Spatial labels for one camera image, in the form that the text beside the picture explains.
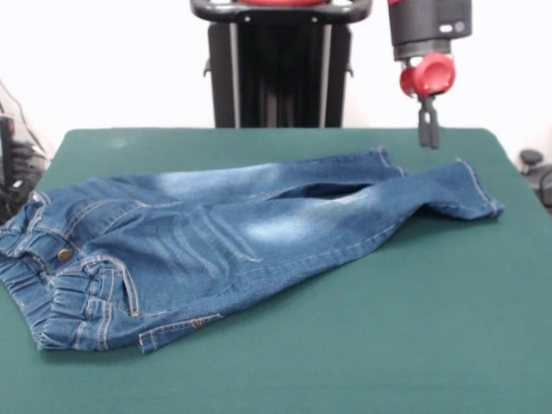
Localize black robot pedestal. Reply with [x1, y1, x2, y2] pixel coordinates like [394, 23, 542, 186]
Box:
[189, 0, 373, 129]

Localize black electronics box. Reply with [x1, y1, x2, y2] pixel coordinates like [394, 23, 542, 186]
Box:
[0, 115, 16, 187]

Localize black office chair base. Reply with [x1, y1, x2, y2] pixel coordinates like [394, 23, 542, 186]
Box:
[518, 148, 552, 204]

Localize dark green table cloth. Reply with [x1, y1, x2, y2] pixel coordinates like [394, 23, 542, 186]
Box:
[0, 126, 552, 414]

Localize blue denim jeans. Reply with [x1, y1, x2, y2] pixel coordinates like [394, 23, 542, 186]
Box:
[0, 145, 505, 355]

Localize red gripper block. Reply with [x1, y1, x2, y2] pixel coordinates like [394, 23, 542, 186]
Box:
[398, 51, 457, 151]

